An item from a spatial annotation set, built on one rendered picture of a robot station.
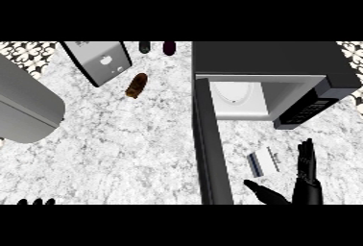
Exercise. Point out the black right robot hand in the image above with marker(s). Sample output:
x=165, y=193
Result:
x=306, y=189

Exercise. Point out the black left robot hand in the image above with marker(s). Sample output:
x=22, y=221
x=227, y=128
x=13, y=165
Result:
x=36, y=201

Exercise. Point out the dark grey microwave door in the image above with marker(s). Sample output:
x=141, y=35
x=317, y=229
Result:
x=212, y=144

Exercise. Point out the black microwave oven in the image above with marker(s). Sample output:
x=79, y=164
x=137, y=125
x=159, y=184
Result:
x=280, y=80

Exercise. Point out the brown bread loaf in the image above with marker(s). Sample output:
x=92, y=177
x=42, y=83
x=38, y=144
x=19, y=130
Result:
x=137, y=86

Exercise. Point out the dark purple bottle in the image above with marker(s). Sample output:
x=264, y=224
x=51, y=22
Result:
x=169, y=47

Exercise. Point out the dark green bottle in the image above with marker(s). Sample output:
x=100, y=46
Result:
x=144, y=46

